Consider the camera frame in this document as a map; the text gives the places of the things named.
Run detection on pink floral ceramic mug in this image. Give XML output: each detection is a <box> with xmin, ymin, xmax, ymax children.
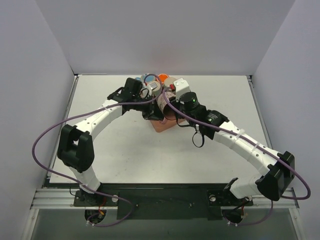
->
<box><xmin>156</xmin><ymin>91</ymin><xmax>176</xmax><ymax>125</ymax></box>

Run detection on blue patterned ceramic mug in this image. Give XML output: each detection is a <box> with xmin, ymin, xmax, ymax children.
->
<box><xmin>135</xmin><ymin>73</ymin><xmax>157</xmax><ymax>84</ymax></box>

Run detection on beige mug orange floral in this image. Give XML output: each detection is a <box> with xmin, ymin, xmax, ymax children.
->
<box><xmin>164</xmin><ymin>77</ymin><xmax>177</xmax><ymax>92</ymax></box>

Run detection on orange mug black handle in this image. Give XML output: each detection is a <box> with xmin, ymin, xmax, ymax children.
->
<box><xmin>157</xmin><ymin>73</ymin><xmax>170</xmax><ymax>84</ymax></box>

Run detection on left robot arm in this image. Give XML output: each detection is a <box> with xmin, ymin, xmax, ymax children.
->
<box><xmin>57</xmin><ymin>77</ymin><xmax>161</xmax><ymax>206</ymax></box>

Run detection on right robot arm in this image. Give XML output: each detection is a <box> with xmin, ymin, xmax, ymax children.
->
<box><xmin>178</xmin><ymin>91</ymin><xmax>295</xmax><ymax>205</ymax></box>

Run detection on salmon pink plastic tray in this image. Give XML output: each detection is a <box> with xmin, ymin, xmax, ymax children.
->
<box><xmin>150</xmin><ymin>118</ymin><xmax>185</xmax><ymax>133</ymax></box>

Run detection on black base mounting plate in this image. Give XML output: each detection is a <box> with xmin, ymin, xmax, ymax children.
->
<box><xmin>73</xmin><ymin>183</ymin><xmax>253</xmax><ymax>224</ymax></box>

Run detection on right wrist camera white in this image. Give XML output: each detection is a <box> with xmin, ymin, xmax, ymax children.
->
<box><xmin>173</xmin><ymin>78</ymin><xmax>191</xmax><ymax>102</ymax></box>

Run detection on aluminium frame rail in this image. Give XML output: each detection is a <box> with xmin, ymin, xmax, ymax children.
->
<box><xmin>31</xmin><ymin>188</ymin><xmax>300</xmax><ymax>210</ymax></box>

